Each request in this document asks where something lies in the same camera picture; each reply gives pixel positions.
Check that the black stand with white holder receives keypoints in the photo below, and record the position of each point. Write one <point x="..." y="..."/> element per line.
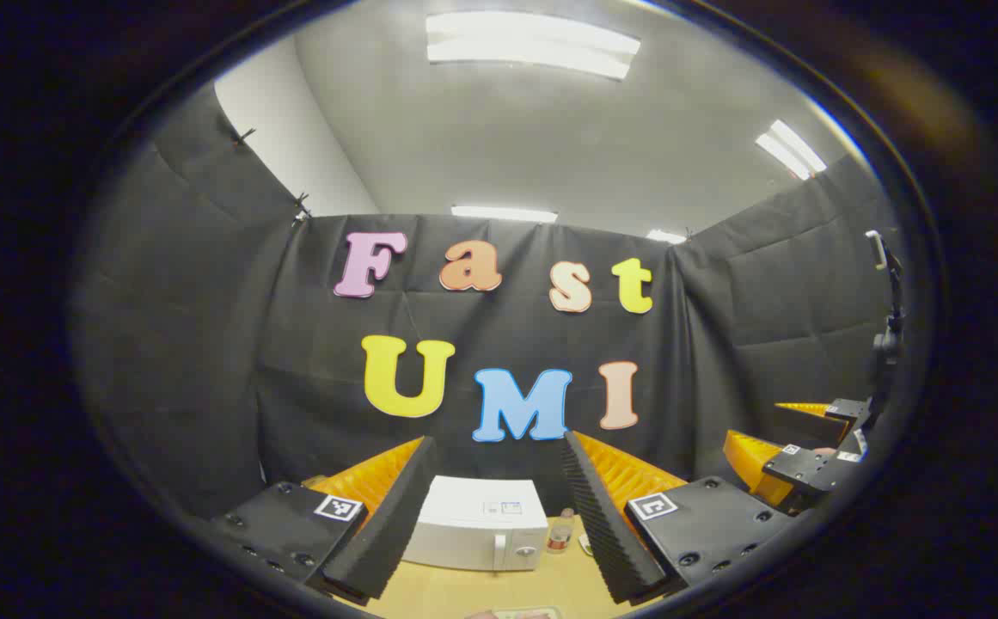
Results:
<point x="891" y="327"/>

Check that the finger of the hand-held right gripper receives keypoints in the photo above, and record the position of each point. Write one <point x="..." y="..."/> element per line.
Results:
<point x="808" y="468"/>
<point x="808" y="425"/>

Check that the ceiling light panel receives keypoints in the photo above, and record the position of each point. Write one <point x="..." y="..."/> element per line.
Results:
<point x="791" y="148"/>
<point x="533" y="43"/>
<point x="503" y="213"/>
<point x="666" y="235"/>

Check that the black cloth clip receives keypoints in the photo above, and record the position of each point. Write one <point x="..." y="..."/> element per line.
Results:
<point x="245" y="136"/>
<point x="301" y="206"/>

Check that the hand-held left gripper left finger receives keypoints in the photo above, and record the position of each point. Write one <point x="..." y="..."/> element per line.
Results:
<point x="387" y="533"/>

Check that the clear bottle with red label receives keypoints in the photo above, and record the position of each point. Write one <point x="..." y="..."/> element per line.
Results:
<point x="560" y="537"/>

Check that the white microwave oven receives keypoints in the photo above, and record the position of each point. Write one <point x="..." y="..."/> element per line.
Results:
<point x="464" y="524"/>

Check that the black backdrop cloth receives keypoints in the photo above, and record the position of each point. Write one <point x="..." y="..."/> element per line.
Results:
<point x="206" y="344"/>

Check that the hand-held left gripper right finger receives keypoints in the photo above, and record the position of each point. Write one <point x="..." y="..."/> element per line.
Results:
<point x="606" y="533"/>

